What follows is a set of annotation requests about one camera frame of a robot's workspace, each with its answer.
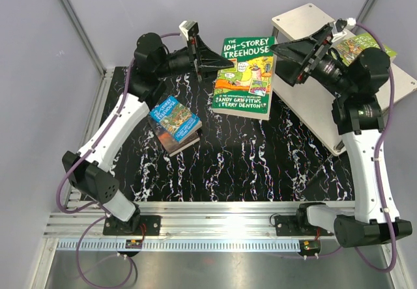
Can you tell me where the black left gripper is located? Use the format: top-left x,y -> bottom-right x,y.
154,34 -> 233,81

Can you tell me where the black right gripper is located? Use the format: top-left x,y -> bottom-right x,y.
266,25 -> 354,97

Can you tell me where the green 104-Storey Treehouse book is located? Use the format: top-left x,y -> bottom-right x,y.
211,36 -> 276,120

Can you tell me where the lime 65-Storey Treehouse book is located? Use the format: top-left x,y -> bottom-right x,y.
334,33 -> 379,66

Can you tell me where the blue 26-Storey Treehouse book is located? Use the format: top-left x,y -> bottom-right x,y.
150,96 -> 202,143

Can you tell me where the blue back-cover book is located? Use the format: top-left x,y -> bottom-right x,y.
383,44 -> 397,62

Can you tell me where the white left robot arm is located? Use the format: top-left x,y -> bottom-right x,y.
62,33 -> 233,235

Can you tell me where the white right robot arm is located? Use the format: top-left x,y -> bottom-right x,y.
270,20 -> 412,248

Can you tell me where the white two-tier shelf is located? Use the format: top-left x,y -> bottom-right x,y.
270,3 -> 417,156

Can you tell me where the dark Tale of Two Cities book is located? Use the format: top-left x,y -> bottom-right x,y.
150,119 -> 200,157

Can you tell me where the right controller board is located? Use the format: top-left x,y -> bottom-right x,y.
300,240 -> 321,256

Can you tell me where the controller board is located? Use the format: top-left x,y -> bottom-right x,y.
125,240 -> 143,249
300,240 -> 321,256

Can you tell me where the left controller board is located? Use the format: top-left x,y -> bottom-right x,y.
125,240 -> 143,249

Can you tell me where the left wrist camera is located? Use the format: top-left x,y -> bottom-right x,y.
179,20 -> 199,42

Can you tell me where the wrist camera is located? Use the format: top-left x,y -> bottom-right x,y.
330,18 -> 356,39
179,20 -> 199,42

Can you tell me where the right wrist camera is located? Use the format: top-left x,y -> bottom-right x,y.
330,18 -> 356,39

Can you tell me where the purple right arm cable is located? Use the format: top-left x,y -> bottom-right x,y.
353,21 -> 401,273

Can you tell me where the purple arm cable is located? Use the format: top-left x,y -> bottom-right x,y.
353,21 -> 401,273
55,33 -> 182,288

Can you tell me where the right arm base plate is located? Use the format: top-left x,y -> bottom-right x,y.
272,214 -> 317,237

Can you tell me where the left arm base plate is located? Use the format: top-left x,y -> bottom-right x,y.
103,215 -> 162,236

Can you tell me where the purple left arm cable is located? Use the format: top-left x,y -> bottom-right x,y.
55,33 -> 182,288

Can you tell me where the aluminium frame rail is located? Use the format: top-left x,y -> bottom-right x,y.
42,200 -> 358,240

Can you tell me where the slotted cable duct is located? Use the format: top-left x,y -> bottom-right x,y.
57,239 -> 322,251

